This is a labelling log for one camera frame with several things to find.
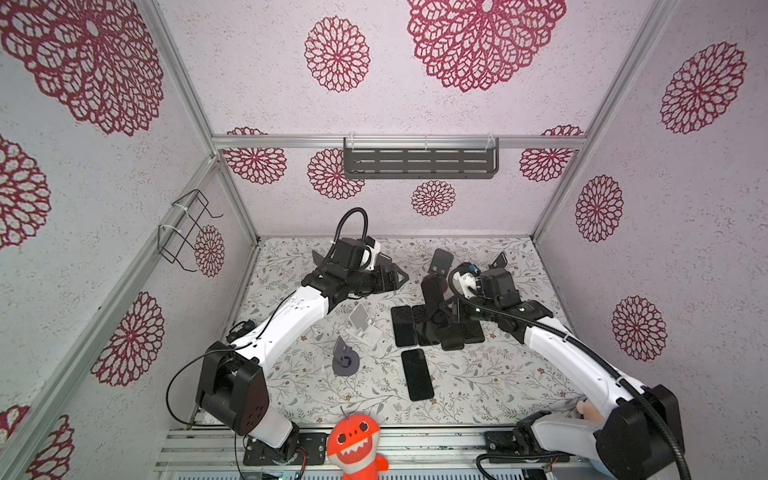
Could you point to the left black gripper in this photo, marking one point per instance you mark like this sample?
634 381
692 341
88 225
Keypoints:
382 284

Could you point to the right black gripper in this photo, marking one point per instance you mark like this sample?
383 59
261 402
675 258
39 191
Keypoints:
456 311

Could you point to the phone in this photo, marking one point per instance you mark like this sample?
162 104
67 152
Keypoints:
417 375
472 332
450 337
403 326
432 290
424 329

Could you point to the black stand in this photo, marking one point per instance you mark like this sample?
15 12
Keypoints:
500 262

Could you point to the wooden round stand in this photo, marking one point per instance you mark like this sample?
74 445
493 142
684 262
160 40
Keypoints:
320 260
441 263

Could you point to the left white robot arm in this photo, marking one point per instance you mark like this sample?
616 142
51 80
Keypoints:
232 384

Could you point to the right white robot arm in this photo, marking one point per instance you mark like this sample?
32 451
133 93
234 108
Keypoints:
637 431

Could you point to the white phone stand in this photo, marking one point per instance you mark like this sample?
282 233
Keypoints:
362 328

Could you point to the grey round stand front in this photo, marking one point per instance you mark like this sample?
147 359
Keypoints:
345 360

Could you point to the small black alarm clock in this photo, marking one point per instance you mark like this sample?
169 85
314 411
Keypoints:
240 329

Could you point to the boy doll plush toy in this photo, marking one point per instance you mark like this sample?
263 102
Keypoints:
589 411

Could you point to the red shark plush toy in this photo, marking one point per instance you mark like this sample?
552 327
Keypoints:
352 446

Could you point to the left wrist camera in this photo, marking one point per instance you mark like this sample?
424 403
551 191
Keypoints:
370 257

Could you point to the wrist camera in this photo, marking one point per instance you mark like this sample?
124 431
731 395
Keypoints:
370 257
465 280

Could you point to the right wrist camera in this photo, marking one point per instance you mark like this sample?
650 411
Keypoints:
465 280

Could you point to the grey wall shelf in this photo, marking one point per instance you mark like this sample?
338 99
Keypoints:
419 163

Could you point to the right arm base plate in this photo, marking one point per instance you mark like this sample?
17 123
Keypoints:
518 445

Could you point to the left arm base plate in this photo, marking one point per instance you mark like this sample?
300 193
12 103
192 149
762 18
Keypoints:
300 448

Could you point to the black wire wall rack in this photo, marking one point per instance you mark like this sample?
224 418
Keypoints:
192 242

